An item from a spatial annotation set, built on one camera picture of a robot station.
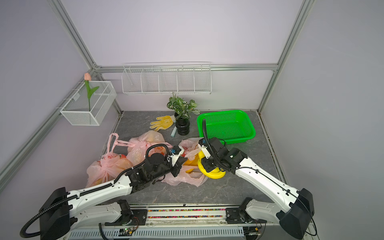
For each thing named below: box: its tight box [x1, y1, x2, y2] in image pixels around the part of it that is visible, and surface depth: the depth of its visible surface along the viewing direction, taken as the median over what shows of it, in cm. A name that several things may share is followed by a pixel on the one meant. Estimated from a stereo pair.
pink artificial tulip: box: [84, 72, 100, 112], surface depth 86 cm
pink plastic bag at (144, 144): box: [116, 130, 173, 166], surface depth 86 cm
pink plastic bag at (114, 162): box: [86, 133, 134, 188], surface depth 79 cm
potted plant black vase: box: [166, 92, 200, 136], surface depth 91 cm
